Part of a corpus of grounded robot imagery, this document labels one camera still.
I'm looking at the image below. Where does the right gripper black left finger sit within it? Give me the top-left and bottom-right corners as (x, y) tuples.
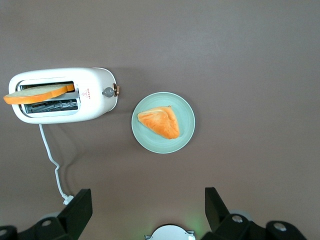
(56, 188), (94, 240)

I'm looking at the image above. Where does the pale green round plate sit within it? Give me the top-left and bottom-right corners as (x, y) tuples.
(131, 91), (196, 154)

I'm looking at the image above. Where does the triangular orange bread piece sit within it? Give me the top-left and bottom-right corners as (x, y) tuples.
(137, 105), (181, 140)

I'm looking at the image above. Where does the toast slice with orange crust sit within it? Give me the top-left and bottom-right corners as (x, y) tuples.
(3, 83), (76, 105)

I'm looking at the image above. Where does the white two-slot toaster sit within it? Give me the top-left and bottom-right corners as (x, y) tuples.
(8, 66), (121, 125)

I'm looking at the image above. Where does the white toaster power cord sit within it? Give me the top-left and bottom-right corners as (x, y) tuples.
(38, 124), (75, 206)

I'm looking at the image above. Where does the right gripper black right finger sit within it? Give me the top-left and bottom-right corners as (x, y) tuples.
(204, 186), (232, 235)

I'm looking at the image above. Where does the brown table cover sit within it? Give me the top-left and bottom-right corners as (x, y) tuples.
(0, 0), (320, 240)

